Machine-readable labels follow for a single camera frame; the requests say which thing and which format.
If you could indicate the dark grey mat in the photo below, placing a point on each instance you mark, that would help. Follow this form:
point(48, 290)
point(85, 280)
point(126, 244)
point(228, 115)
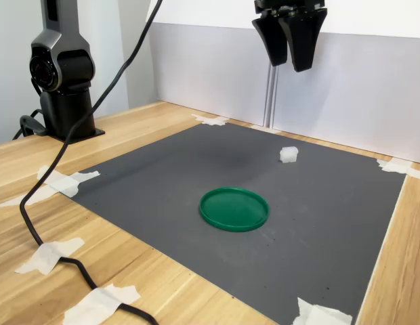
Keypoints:
point(162, 189)

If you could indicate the white tape patch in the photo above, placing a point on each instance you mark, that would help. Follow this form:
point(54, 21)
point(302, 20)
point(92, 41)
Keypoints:
point(264, 128)
point(98, 303)
point(210, 119)
point(315, 315)
point(66, 184)
point(396, 166)
point(51, 255)

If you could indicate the round green lid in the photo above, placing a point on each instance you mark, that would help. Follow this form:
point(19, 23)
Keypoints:
point(230, 210)

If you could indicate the white partition board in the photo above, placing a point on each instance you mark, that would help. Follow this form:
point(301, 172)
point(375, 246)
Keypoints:
point(359, 101)
point(210, 67)

